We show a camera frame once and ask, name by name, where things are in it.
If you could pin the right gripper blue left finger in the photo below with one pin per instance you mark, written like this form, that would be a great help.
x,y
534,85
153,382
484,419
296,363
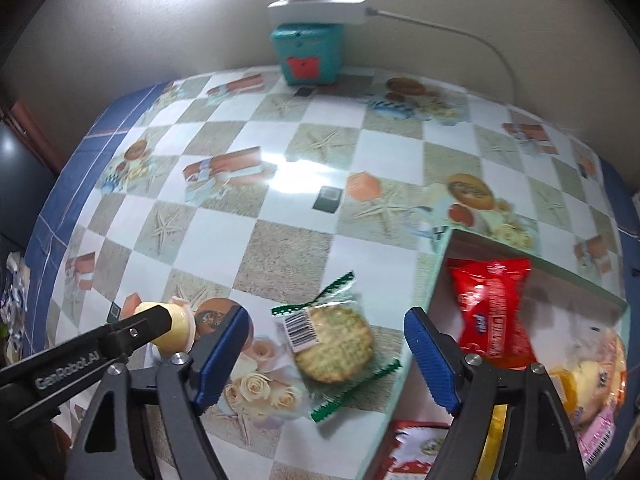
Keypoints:
x,y
114,440

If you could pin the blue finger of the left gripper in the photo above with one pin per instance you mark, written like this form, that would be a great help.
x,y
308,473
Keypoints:
x,y
139,329

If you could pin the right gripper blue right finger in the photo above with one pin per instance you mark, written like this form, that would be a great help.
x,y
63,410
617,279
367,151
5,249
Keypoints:
x,y
537,441

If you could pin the yellow jelly cup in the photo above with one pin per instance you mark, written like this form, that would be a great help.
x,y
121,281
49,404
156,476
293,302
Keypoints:
x,y
181,336

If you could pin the pink snack packet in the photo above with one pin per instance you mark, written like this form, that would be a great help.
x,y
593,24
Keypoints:
x,y
596,443

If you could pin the yellow orange snack packet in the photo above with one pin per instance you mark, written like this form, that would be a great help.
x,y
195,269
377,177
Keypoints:
x,y
565,385

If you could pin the clear steamed bun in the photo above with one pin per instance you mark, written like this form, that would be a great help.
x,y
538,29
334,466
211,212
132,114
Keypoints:
x,y
593,377

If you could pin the red white milk snack packet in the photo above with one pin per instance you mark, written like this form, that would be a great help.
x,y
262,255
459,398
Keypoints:
x,y
413,450

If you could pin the clear green rice cracker pack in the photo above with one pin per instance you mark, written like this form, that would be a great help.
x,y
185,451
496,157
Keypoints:
x,y
340,355

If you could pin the crumpled wrappers pile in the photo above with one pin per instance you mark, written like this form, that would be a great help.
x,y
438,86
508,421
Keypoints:
x,y
14,308

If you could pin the teal white cardboard box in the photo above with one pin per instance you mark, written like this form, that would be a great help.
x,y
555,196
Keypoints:
x,y
556,306

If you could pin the checkered patterned tablecloth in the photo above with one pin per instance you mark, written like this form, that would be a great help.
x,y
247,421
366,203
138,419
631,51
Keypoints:
x,y
235,185

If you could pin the teal cube with red sticker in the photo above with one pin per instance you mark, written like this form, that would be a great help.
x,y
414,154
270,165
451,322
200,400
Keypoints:
x,y
309,53

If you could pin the white power strip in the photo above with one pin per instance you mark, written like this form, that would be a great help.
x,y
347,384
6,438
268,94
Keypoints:
x,y
343,12

